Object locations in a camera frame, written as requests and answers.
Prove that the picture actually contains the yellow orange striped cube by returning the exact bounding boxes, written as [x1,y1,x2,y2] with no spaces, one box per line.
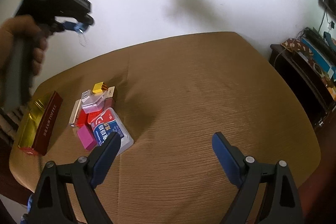
[92,82,108,94]

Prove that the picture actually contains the clear box with pink insert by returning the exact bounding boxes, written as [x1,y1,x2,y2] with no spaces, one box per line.
[81,93,105,114]

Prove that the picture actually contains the small brown wooden block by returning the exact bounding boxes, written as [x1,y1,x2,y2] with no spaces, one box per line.
[105,86,117,104]

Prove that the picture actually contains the pink rectangular block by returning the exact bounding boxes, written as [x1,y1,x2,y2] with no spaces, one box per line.
[77,125,97,151]

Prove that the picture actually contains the red gold tin box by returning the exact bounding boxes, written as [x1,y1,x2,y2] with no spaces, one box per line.
[13,91,63,156]

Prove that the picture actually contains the colourful boxes on cabinet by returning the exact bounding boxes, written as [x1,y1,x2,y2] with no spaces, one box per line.
[281,28,335,101]

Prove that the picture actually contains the long beige wooden block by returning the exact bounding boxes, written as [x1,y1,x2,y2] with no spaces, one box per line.
[68,99,81,127]

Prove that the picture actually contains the person's left hand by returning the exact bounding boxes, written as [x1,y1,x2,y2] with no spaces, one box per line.
[1,15,48,80]

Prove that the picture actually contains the dark wooden side cabinet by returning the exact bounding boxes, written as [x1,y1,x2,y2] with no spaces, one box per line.
[269,44,335,129]

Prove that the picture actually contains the dental floss plastic box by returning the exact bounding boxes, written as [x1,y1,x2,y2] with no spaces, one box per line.
[89,107,134,156]

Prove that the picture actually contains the red rectangular block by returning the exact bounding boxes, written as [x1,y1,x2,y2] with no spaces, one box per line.
[76,109,88,128]

